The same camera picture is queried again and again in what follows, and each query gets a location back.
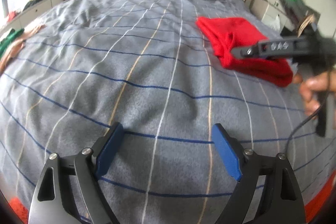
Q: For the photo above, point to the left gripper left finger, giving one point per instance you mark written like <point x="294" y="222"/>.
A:
<point x="53" y="200"/>

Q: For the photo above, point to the red item on bench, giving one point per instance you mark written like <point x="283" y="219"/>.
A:
<point x="11" y="16"/>

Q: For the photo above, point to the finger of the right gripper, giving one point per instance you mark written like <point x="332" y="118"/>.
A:
<point x="267" y="49"/>

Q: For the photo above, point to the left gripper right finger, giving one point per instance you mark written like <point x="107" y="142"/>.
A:
<point x="281" y="200"/>

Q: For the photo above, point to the orange fuzzy sleeve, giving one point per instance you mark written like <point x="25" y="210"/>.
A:
<point x="312" y="210"/>

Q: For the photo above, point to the blue plaid bed cover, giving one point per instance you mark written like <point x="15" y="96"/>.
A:
<point x="145" y="64"/>

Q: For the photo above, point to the white bedside cabinet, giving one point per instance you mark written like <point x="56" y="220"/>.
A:
<point x="261" y="8"/>

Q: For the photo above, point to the white plastic bag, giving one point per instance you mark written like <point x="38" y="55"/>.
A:
<point x="273" y="23"/>

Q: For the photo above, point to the person's right hand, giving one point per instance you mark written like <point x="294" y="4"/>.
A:
<point x="307" y="89"/>

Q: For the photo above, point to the green folded garment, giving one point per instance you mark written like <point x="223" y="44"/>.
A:
<point x="12" y="35"/>

